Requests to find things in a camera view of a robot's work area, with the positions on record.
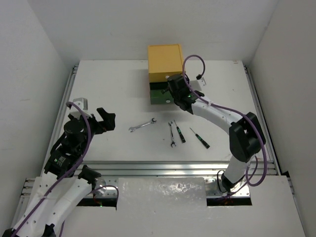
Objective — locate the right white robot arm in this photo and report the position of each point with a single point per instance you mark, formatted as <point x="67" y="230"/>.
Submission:
<point x="246" y="138"/>

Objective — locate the small silver wrench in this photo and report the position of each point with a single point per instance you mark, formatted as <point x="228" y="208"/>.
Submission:
<point x="172" y="143"/>

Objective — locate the large silver wrench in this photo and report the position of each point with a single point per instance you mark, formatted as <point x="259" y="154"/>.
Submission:
<point x="133" y="128"/>

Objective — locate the green black screwdriver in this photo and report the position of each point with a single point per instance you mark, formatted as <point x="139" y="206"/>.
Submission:
<point x="205" y="144"/>
<point x="183" y="140"/>

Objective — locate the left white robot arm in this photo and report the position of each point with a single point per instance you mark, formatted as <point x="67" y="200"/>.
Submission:
<point x="59" y="192"/>

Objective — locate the green drawer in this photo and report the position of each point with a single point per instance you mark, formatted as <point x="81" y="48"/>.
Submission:
<point x="159" y="94"/>

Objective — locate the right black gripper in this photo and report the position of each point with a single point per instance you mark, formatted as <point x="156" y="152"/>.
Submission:
<point x="172" y="93"/>

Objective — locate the aluminium side rail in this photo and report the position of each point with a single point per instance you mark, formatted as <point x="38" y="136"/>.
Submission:
<point x="269" y="144"/>
<point x="61" y="113"/>

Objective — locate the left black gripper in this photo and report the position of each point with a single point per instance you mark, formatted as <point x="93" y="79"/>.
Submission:
<point x="99" y="122"/>

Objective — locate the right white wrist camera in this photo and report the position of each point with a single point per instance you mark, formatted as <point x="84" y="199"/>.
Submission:
<point x="198" y="84"/>

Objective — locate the left aluminium side rail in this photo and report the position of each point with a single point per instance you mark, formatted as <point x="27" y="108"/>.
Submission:
<point x="61" y="113"/>

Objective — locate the aluminium front rail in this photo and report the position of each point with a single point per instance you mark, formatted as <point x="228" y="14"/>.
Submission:
<point x="111" y="172"/>

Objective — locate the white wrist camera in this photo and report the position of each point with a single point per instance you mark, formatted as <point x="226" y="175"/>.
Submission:
<point x="198" y="84"/>
<point x="82" y="103"/>

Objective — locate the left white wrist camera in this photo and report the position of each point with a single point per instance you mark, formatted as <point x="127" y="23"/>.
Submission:
<point x="82" y="103"/>

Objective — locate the right aluminium side rail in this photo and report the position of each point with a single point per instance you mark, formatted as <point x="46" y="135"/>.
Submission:
<point x="269" y="144"/>

